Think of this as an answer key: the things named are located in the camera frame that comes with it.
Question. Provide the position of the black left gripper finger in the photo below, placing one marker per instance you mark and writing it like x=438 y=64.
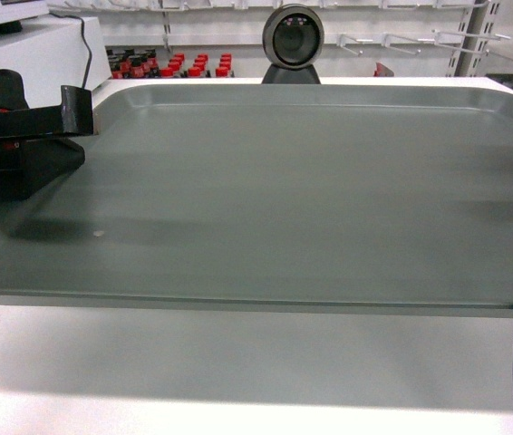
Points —
x=72 y=117
x=45 y=160

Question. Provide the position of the grey rectangular serving tray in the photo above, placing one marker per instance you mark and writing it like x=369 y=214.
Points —
x=319 y=199

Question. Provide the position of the white cash register drawer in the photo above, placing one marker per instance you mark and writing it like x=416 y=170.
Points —
x=50 y=50

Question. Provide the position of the red cap bottles row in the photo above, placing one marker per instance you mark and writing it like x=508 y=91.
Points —
x=130 y=63

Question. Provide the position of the white slotted shelf upright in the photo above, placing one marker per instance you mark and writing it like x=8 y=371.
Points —
x=476 y=22

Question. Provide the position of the black round barcode scanner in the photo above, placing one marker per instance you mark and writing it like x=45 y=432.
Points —
x=292 y=40

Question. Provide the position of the white wire display hooks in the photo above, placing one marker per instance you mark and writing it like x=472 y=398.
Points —
x=405 y=43

